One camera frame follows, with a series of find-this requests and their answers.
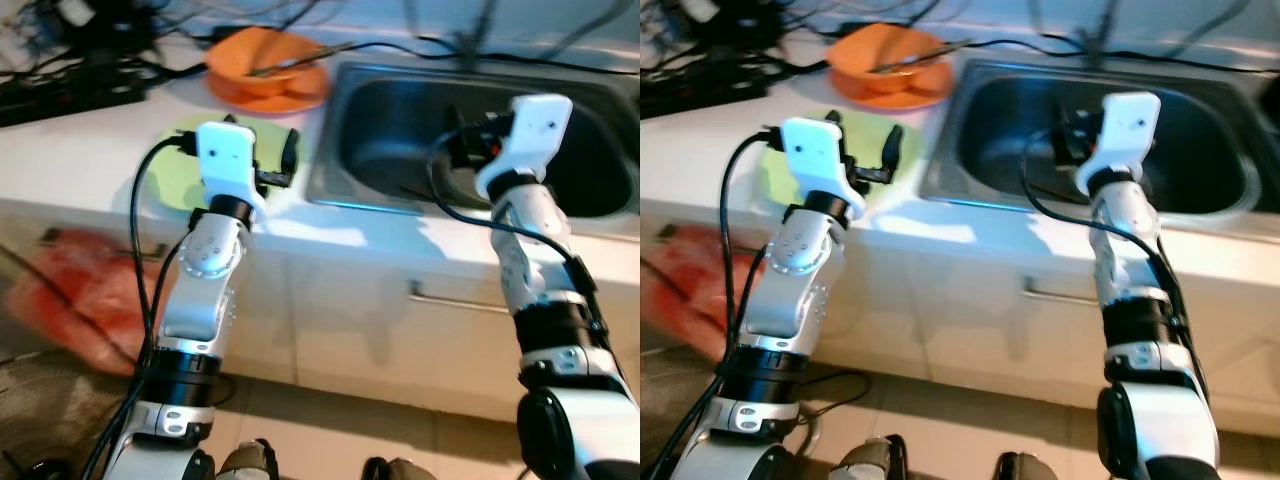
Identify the light green plate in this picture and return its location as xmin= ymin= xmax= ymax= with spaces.
xmin=760 ymin=108 xmax=921 ymax=211
xmin=155 ymin=115 xmax=301 ymax=213

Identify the orange plate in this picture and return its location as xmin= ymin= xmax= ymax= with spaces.
xmin=208 ymin=65 xmax=331 ymax=113
xmin=832 ymin=60 xmax=953 ymax=109

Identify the stainless steel sink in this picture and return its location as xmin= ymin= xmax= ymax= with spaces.
xmin=920 ymin=58 xmax=1266 ymax=216
xmin=305 ymin=62 xmax=641 ymax=219

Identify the orange bowl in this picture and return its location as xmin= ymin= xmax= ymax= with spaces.
xmin=828 ymin=23 xmax=941 ymax=91
xmin=205 ymin=27 xmax=323 ymax=98

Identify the dark sink faucet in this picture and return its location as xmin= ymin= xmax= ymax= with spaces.
xmin=1080 ymin=0 xmax=1126 ymax=66
xmin=455 ymin=0 xmax=501 ymax=71

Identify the grey metal utensil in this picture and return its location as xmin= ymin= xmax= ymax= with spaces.
xmin=870 ymin=38 xmax=976 ymax=73
xmin=250 ymin=42 xmax=351 ymax=79

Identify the black power strip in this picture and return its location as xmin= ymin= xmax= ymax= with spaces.
xmin=0 ymin=70 xmax=149 ymax=129
xmin=640 ymin=65 xmax=771 ymax=121

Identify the large black power adapter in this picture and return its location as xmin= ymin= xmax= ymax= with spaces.
xmin=30 ymin=0 xmax=161 ymax=51
xmin=660 ymin=0 xmax=781 ymax=46

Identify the red plastic bag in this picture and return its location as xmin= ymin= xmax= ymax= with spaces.
xmin=5 ymin=228 xmax=181 ymax=376
xmin=640 ymin=225 xmax=771 ymax=361

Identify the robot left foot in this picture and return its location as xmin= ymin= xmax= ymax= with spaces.
xmin=838 ymin=435 xmax=911 ymax=480
xmin=218 ymin=438 xmax=281 ymax=480

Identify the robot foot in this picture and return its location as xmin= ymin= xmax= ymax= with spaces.
xmin=362 ymin=455 xmax=426 ymax=480
xmin=218 ymin=438 xmax=281 ymax=480
xmin=995 ymin=450 xmax=1051 ymax=480
xmin=838 ymin=435 xmax=911 ymax=480

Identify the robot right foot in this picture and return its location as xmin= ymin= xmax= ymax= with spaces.
xmin=362 ymin=455 xmax=426 ymax=480
xmin=995 ymin=450 xmax=1051 ymax=480

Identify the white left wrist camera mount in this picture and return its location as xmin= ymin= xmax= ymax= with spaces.
xmin=780 ymin=117 xmax=866 ymax=216
xmin=195 ymin=120 xmax=269 ymax=216

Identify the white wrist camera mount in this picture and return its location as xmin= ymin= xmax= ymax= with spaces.
xmin=475 ymin=95 xmax=574 ymax=199
xmin=780 ymin=117 xmax=866 ymax=216
xmin=1075 ymin=92 xmax=1163 ymax=196
xmin=195 ymin=120 xmax=269 ymax=216

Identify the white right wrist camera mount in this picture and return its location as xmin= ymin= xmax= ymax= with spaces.
xmin=1075 ymin=92 xmax=1163 ymax=196
xmin=475 ymin=95 xmax=574 ymax=199

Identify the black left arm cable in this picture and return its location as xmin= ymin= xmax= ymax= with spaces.
xmin=80 ymin=135 xmax=201 ymax=480
xmin=650 ymin=133 xmax=791 ymax=480

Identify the wire guard floor fan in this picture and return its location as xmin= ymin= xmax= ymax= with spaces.
xmin=0 ymin=350 xmax=131 ymax=480
xmin=640 ymin=345 xmax=741 ymax=480

